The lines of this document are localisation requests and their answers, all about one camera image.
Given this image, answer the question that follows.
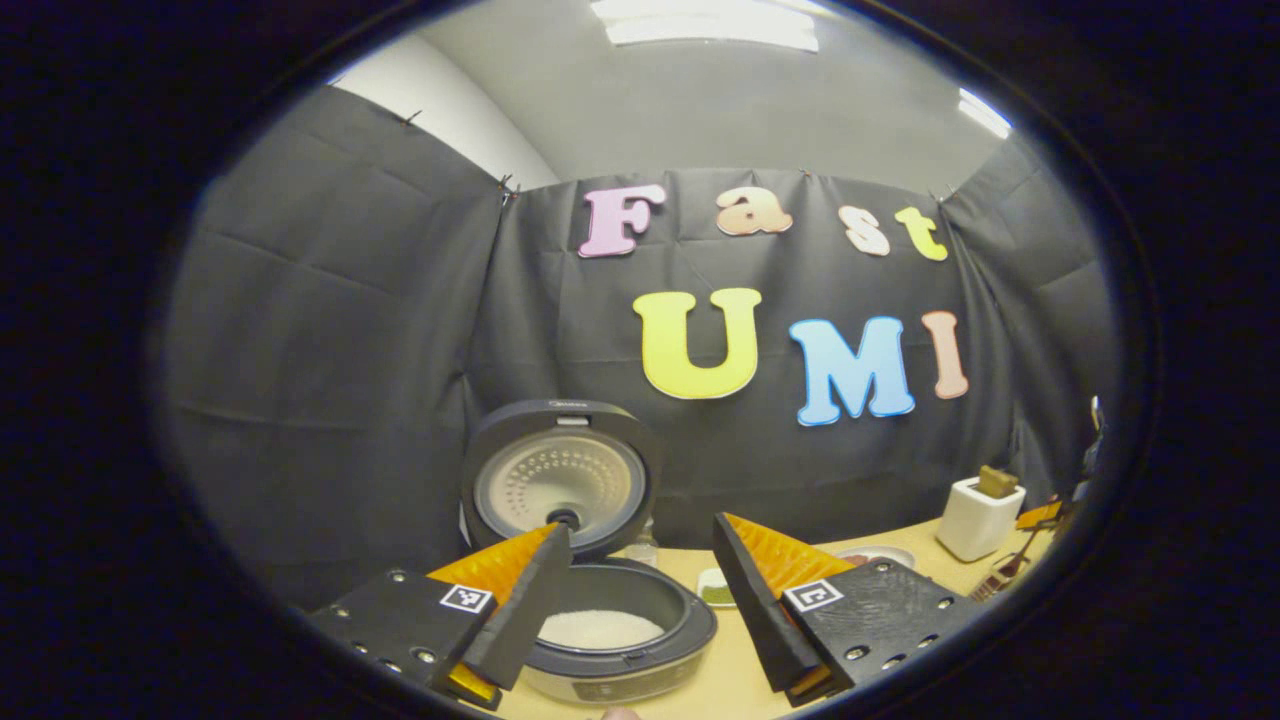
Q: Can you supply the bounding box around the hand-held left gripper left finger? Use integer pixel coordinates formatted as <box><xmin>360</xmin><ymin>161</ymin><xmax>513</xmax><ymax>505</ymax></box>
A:
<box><xmin>305</xmin><ymin>522</ymin><xmax>574</xmax><ymax>713</ymax></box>

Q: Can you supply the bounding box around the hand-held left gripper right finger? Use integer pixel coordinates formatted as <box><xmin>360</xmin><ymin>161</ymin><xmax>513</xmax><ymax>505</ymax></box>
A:
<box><xmin>712</xmin><ymin>513</ymin><xmax>1001</xmax><ymax>708</ymax></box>

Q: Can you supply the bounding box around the white rice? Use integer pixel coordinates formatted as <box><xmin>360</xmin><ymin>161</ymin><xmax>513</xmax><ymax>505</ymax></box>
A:
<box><xmin>537</xmin><ymin>609</ymin><xmax>666</xmax><ymax>651</ymax></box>

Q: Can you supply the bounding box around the dark grey rice cooker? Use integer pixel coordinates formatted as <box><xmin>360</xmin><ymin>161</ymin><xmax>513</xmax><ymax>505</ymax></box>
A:
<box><xmin>458</xmin><ymin>399</ymin><xmax>719</xmax><ymax>704</ymax></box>

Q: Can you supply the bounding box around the white toaster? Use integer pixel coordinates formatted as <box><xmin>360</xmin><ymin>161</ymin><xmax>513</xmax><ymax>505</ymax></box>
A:
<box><xmin>936</xmin><ymin>477</ymin><xmax>1028</xmax><ymax>563</ymax></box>

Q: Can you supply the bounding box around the white round plate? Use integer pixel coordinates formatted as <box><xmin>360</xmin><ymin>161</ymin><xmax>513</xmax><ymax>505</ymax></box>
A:
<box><xmin>830</xmin><ymin>545</ymin><xmax>917</xmax><ymax>571</ymax></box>

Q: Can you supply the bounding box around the small ceiling light strip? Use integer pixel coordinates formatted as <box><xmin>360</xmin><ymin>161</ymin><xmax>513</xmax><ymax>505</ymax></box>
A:
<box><xmin>958</xmin><ymin>88</ymin><xmax>1014</xmax><ymax>139</ymax></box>

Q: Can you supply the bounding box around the large ceiling light panel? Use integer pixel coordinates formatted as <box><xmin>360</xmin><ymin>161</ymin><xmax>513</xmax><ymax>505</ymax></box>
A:
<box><xmin>590</xmin><ymin>0</ymin><xmax>821</xmax><ymax>53</ymax></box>

